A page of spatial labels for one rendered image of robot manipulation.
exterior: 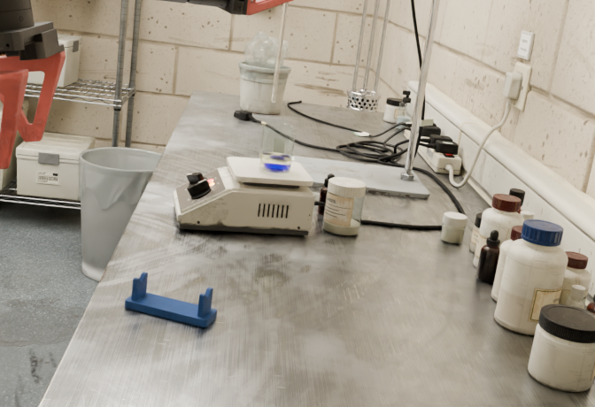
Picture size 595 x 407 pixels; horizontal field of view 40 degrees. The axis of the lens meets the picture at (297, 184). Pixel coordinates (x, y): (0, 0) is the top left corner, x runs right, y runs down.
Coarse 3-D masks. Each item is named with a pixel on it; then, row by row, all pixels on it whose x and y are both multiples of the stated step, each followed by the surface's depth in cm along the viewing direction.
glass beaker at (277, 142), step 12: (276, 120) 124; (288, 120) 124; (264, 132) 121; (276, 132) 120; (288, 132) 120; (264, 144) 121; (276, 144) 120; (288, 144) 121; (264, 156) 122; (276, 156) 121; (288, 156) 122; (264, 168) 122; (276, 168) 121; (288, 168) 122
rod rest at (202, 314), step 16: (144, 272) 93; (144, 288) 93; (208, 288) 91; (128, 304) 91; (144, 304) 90; (160, 304) 91; (176, 304) 92; (192, 304) 92; (208, 304) 90; (176, 320) 90; (192, 320) 89; (208, 320) 89
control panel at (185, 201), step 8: (208, 176) 128; (216, 176) 126; (184, 184) 129; (216, 184) 123; (176, 192) 127; (184, 192) 126; (216, 192) 119; (184, 200) 122; (192, 200) 120; (200, 200) 119; (184, 208) 119
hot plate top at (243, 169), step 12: (240, 168) 123; (252, 168) 124; (300, 168) 128; (240, 180) 119; (252, 180) 119; (264, 180) 120; (276, 180) 120; (288, 180) 120; (300, 180) 121; (312, 180) 122
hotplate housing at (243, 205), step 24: (240, 192) 119; (264, 192) 120; (288, 192) 121; (312, 192) 122; (192, 216) 118; (216, 216) 119; (240, 216) 120; (264, 216) 121; (288, 216) 121; (312, 216) 123
